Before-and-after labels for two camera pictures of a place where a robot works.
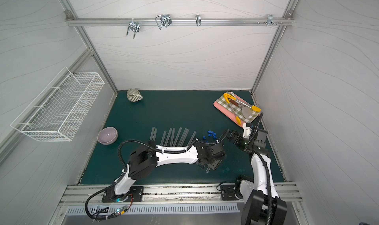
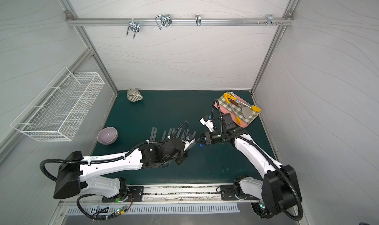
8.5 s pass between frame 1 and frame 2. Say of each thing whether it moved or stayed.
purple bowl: stayed
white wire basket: stayed
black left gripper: moved
